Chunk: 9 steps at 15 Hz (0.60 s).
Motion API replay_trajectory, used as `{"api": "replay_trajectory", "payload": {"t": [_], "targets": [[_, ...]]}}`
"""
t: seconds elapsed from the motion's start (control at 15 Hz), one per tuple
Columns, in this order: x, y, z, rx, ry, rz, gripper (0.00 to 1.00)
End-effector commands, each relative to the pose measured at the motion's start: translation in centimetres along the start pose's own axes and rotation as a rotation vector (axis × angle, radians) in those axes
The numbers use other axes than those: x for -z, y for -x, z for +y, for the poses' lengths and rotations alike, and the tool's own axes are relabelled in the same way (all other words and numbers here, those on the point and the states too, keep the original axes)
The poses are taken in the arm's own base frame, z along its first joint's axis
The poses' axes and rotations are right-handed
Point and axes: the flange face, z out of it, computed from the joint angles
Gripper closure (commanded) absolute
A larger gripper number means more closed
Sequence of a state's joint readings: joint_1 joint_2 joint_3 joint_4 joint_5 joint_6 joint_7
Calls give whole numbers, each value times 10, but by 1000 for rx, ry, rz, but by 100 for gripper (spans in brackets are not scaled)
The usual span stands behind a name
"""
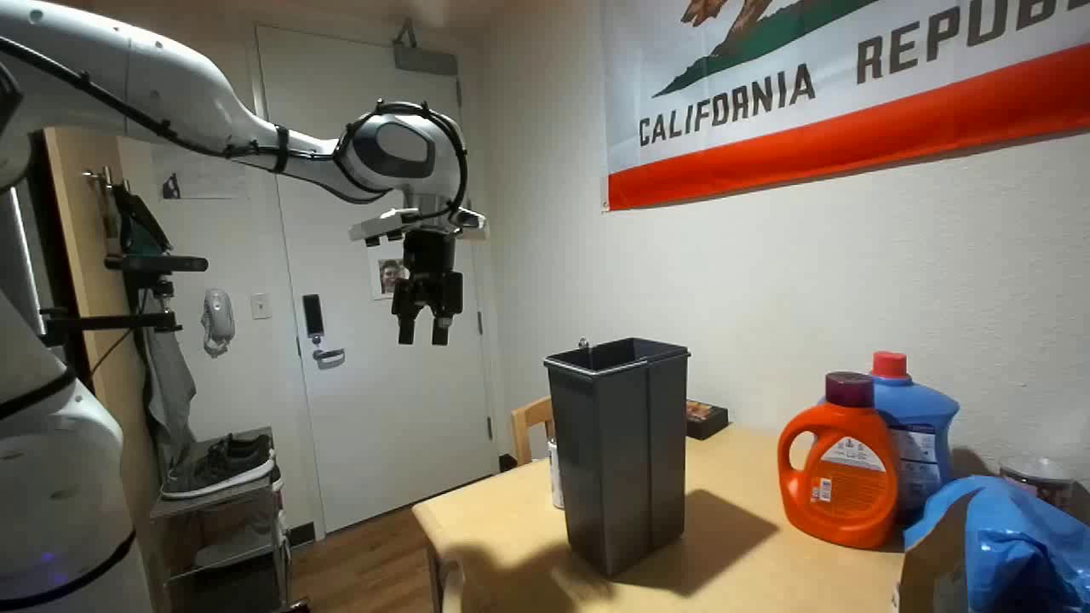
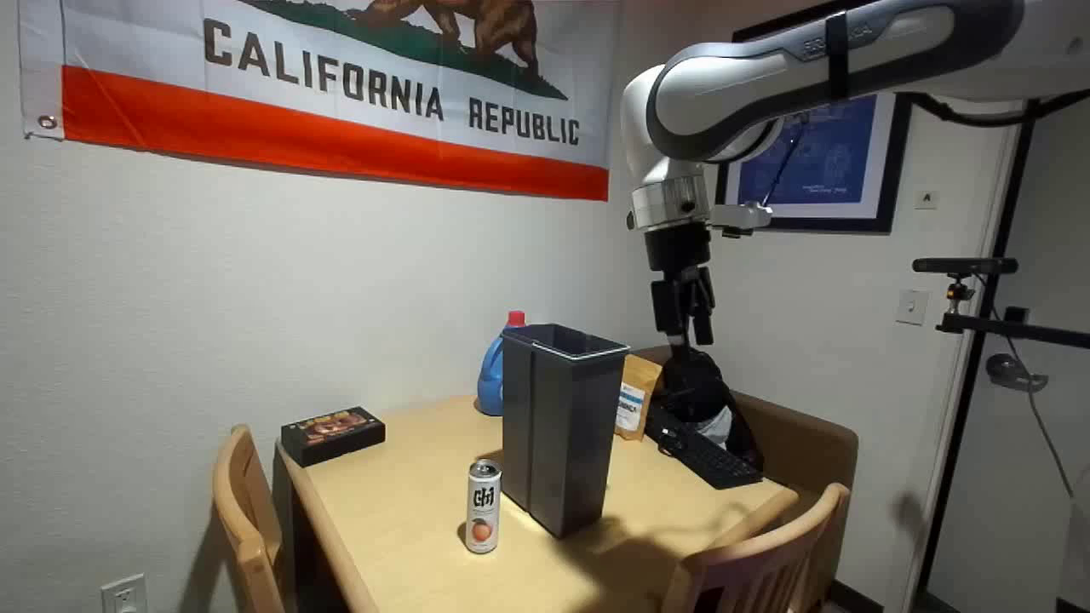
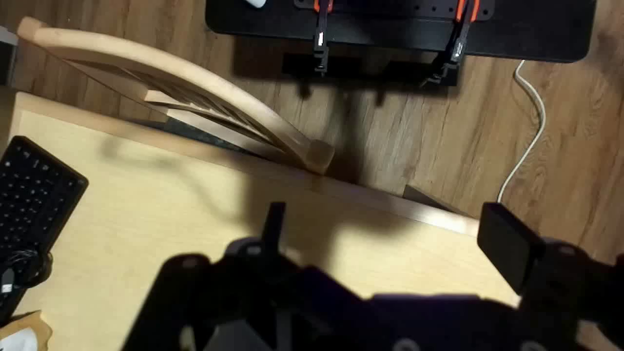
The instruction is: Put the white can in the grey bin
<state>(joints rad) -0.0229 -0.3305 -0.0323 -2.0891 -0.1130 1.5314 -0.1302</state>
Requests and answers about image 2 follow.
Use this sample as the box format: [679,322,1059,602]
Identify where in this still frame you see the blue detergent bottle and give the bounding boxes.
[476,309,524,414]

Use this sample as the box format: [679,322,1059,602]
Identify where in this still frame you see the California Republic flag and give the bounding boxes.
[19,0,620,200]

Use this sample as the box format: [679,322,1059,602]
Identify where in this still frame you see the wooden chair back right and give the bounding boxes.
[737,395,859,498]

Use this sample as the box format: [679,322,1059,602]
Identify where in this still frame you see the wooden chair left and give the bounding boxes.
[213,426,285,613]

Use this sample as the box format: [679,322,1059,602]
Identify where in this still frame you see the wooden table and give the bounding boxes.
[284,400,796,613]

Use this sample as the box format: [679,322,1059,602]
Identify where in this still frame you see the black flat box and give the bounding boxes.
[279,404,385,465]

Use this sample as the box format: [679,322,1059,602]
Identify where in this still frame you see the cardboard box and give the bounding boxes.
[617,355,662,440]

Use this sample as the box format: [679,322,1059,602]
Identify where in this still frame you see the tall grey bin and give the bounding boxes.
[501,322,627,537]

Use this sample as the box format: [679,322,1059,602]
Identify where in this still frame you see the wooden chair front right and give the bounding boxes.
[662,485,850,613]

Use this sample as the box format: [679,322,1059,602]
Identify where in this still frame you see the wooden chair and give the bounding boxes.
[213,426,285,613]
[662,485,850,613]
[737,395,859,498]

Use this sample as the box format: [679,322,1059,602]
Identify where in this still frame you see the black camera stand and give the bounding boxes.
[910,99,1090,613]

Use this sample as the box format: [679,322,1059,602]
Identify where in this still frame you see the framed blue picture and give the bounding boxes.
[716,94,914,234]

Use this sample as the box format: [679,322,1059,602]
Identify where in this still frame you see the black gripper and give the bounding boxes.
[645,223,716,344]

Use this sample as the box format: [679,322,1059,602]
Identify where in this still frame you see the wall light switch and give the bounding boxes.
[896,289,926,327]

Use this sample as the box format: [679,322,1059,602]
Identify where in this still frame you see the black bag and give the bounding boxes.
[645,349,765,489]

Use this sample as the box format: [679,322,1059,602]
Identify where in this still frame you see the wall outlet plate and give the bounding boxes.
[98,571,147,613]

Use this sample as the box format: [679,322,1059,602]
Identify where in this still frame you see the white drink can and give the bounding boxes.
[463,459,501,555]

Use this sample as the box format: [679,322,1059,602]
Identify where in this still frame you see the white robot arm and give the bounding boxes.
[620,0,1090,349]

